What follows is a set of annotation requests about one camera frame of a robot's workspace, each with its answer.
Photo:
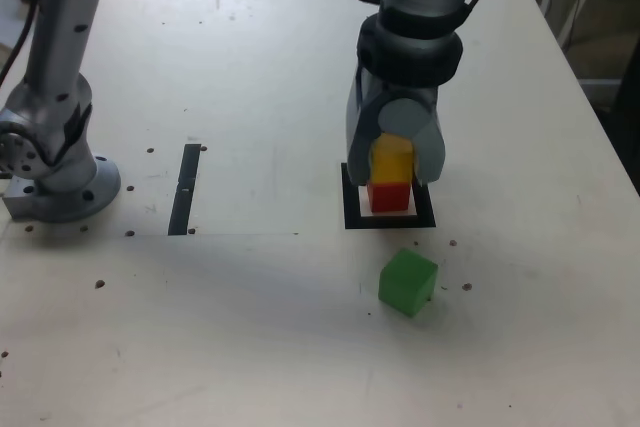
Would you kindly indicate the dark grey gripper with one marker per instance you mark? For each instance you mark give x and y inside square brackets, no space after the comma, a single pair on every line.
[407,92]

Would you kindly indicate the yellow cube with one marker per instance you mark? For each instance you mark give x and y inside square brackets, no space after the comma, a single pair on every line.
[390,162]

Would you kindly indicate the red cube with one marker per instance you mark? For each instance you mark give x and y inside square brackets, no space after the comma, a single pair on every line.
[390,197]

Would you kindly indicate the green cube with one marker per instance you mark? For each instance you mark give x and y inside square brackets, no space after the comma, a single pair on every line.
[405,282]

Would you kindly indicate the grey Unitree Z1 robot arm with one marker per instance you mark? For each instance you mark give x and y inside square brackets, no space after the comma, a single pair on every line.
[55,47]

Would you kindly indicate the black tape square outline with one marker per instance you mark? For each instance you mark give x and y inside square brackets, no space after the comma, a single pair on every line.
[352,207]

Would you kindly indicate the black tape strip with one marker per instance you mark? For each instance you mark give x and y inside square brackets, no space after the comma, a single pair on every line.
[184,187]

